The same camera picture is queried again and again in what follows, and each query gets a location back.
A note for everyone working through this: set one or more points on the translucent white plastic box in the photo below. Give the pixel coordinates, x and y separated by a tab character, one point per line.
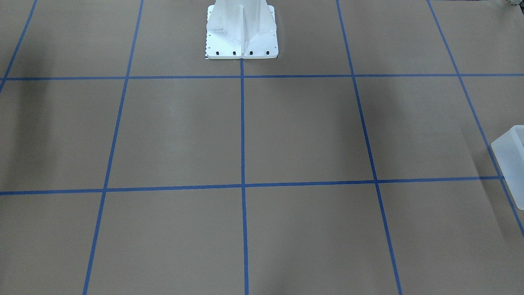
509	153

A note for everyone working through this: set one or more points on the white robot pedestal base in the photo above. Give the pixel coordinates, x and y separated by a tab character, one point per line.
241	29

